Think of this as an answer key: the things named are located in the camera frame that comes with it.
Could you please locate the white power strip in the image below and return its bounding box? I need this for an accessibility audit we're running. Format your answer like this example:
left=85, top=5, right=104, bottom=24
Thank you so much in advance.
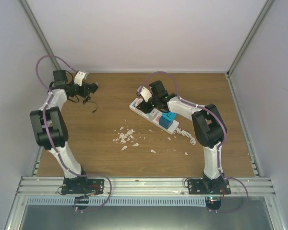
left=129, top=98, right=179, bottom=134

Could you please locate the blue cube adapter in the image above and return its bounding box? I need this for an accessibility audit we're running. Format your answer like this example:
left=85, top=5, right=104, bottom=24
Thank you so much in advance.
left=159, top=112, right=176, bottom=129

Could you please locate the black power adapter with cable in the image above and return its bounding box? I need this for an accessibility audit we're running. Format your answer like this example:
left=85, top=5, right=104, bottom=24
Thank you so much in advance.
left=83, top=82, right=98, bottom=113

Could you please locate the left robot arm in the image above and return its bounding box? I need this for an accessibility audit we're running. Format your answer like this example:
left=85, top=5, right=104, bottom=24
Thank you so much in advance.
left=29, top=70, right=98, bottom=194

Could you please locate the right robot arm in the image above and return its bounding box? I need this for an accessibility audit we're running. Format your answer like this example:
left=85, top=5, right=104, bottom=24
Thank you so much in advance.
left=135, top=80, right=227, bottom=194

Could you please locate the small white plug adapter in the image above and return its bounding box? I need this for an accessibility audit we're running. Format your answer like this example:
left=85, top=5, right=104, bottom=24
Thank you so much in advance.
left=149, top=108, right=158, bottom=117

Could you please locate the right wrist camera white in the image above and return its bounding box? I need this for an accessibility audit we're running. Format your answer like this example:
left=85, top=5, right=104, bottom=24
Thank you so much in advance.
left=137, top=86, right=153, bottom=102

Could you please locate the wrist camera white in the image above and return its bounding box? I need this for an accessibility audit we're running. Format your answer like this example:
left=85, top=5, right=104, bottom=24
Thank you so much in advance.
left=137, top=86, right=153, bottom=102
left=73, top=71, right=88, bottom=86

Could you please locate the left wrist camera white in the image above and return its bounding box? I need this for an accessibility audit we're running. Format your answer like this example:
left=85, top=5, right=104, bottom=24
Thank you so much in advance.
left=73, top=71, right=88, bottom=86

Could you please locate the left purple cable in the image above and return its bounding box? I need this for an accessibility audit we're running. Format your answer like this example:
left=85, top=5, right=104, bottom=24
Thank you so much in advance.
left=35, top=55, right=114, bottom=213

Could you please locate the white coiled strip cord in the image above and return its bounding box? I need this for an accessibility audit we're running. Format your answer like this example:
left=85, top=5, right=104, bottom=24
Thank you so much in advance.
left=175, top=127, right=197, bottom=146

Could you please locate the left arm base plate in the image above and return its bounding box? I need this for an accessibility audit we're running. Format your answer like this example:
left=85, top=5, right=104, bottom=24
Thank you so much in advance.
left=58, top=177, right=105, bottom=195

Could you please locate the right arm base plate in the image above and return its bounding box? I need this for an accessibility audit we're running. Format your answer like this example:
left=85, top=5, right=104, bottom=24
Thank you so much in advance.
left=185, top=179, right=231, bottom=195

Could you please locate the aluminium front rail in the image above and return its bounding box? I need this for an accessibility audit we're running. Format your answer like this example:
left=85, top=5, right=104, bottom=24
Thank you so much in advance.
left=16, top=177, right=276, bottom=197

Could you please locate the slotted cable duct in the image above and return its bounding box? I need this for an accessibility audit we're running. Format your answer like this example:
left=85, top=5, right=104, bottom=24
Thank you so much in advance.
left=27, top=196, right=206, bottom=207

